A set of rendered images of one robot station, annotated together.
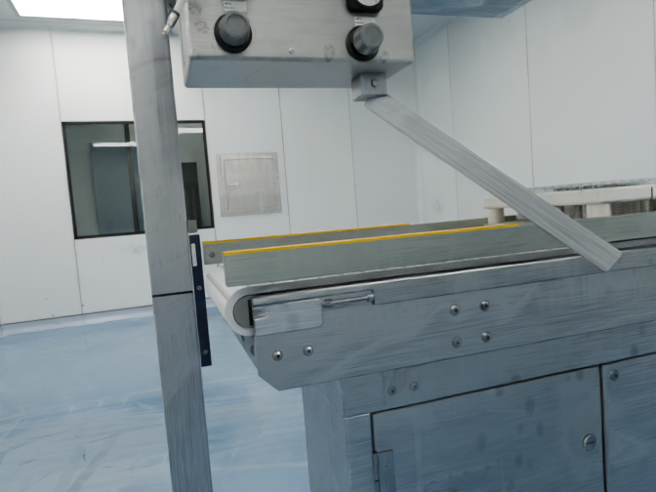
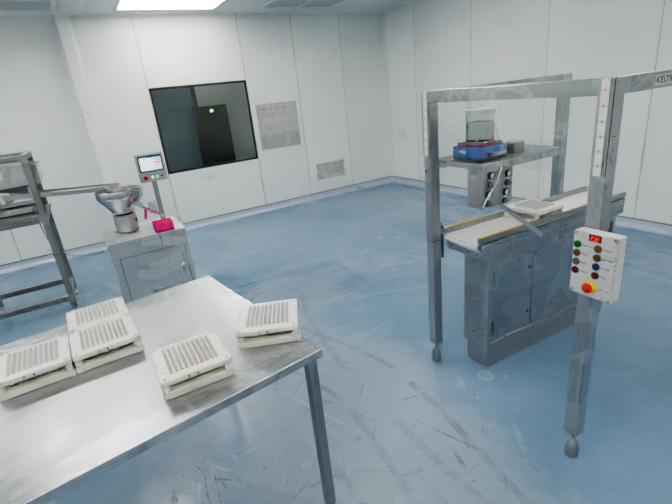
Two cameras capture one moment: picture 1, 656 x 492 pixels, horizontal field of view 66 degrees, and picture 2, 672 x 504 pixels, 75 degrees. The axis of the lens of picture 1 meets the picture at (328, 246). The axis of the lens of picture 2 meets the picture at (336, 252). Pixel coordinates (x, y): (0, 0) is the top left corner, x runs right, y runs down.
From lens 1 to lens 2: 2.13 m
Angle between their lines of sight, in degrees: 18
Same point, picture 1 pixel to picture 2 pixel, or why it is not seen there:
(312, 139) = (318, 88)
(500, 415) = (513, 262)
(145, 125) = (434, 201)
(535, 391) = (520, 256)
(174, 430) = (435, 273)
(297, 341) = (487, 252)
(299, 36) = (495, 201)
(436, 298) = (508, 241)
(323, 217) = (327, 145)
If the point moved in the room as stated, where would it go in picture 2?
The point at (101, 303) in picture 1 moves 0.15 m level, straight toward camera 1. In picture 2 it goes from (191, 215) to (194, 217)
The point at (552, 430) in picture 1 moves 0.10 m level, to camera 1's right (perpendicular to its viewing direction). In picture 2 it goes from (522, 264) to (537, 262)
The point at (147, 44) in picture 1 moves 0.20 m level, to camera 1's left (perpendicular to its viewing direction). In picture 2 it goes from (435, 180) to (401, 185)
